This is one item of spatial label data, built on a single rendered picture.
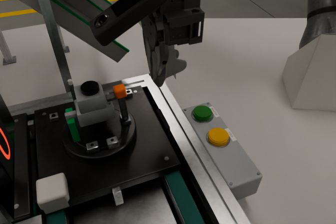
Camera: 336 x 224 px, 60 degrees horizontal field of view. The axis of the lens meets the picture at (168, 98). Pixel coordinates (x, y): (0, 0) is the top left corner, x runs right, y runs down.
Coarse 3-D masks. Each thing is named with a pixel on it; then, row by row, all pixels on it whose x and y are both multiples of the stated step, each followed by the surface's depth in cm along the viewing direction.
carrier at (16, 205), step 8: (16, 120) 60; (24, 120) 60; (16, 128) 58; (24, 128) 58; (16, 136) 57; (24, 136) 57; (16, 144) 55; (24, 144) 55; (16, 152) 54; (24, 152) 54; (16, 160) 53; (24, 160) 53; (16, 168) 51; (24, 168) 51; (16, 176) 50; (24, 176) 50; (16, 184) 49; (24, 184) 49; (16, 192) 48; (24, 192) 48; (16, 200) 47; (24, 200) 47; (32, 200) 49; (16, 208) 46; (24, 208) 46; (32, 208) 47; (16, 216) 45; (24, 216) 45; (32, 216) 46
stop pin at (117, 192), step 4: (112, 188) 49; (116, 188) 49; (112, 192) 50; (116, 192) 48; (120, 192) 49; (116, 196) 49; (120, 196) 49; (116, 200) 50; (120, 200) 50; (116, 204) 51
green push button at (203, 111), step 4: (196, 108) 62; (200, 108) 62; (204, 108) 62; (208, 108) 62; (196, 112) 62; (200, 112) 62; (204, 112) 62; (208, 112) 62; (196, 116) 61; (200, 116) 61; (204, 116) 61; (208, 116) 61; (200, 120) 61; (204, 120) 61
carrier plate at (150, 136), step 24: (144, 96) 66; (48, 120) 60; (144, 120) 60; (48, 144) 55; (144, 144) 55; (168, 144) 55; (48, 168) 51; (72, 168) 51; (96, 168) 51; (120, 168) 51; (144, 168) 51; (168, 168) 52; (72, 192) 48; (96, 192) 48
